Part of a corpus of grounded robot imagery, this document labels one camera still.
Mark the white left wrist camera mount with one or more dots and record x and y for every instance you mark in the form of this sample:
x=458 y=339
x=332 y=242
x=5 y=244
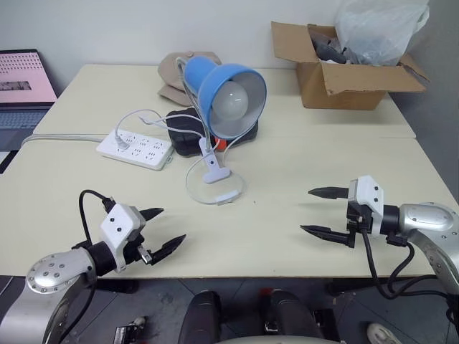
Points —
x=120 y=222

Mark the black red device base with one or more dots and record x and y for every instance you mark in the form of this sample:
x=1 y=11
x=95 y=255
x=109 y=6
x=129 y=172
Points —
x=183 y=139

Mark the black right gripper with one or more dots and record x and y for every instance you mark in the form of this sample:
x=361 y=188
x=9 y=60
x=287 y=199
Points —
x=358 y=216

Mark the beige cloth hat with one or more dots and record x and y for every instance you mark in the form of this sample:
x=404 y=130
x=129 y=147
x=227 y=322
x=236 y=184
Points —
x=170 y=71

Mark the clear plastic bag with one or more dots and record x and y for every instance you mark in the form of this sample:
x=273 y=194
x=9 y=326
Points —
x=376 y=32

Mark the dark rounded shape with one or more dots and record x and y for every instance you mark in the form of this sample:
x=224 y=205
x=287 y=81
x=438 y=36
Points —
x=294 y=315
x=201 y=319

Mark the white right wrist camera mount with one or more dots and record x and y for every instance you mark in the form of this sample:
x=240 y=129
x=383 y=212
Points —
x=369 y=193

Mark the white round light bulb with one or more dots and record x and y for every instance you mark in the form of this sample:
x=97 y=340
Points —
x=231 y=100

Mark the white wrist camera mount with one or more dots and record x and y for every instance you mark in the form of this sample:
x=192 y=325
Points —
x=369 y=193
x=120 y=222

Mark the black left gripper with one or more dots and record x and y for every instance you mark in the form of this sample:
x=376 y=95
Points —
x=139 y=252

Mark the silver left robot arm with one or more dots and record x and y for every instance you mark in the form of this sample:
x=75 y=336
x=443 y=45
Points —
x=54 y=272

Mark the white power strip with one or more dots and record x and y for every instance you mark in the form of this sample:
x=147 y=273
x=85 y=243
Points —
x=143 y=152

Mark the brown cardboard box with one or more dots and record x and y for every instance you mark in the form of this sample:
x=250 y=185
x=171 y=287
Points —
x=340 y=93

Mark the open laptop with pink screen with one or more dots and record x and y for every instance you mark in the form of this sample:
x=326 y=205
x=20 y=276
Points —
x=21 y=79

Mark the white shoe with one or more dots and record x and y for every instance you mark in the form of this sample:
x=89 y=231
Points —
x=382 y=335

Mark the small orange object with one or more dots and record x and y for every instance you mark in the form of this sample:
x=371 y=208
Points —
x=221 y=144

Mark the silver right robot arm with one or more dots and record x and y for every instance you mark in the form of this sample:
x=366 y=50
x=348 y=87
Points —
x=426 y=218

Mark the blue clip desk lamp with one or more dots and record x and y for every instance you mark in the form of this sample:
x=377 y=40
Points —
x=208 y=77

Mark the dark items in box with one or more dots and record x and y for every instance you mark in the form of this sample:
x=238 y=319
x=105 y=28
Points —
x=326 y=50

